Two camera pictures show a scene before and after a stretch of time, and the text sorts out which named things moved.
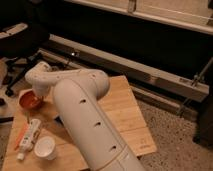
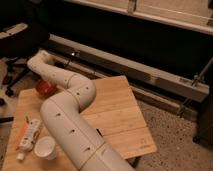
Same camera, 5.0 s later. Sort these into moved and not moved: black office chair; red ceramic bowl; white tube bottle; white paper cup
Moved: red ceramic bowl
Not moved: white tube bottle; white paper cup; black office chair
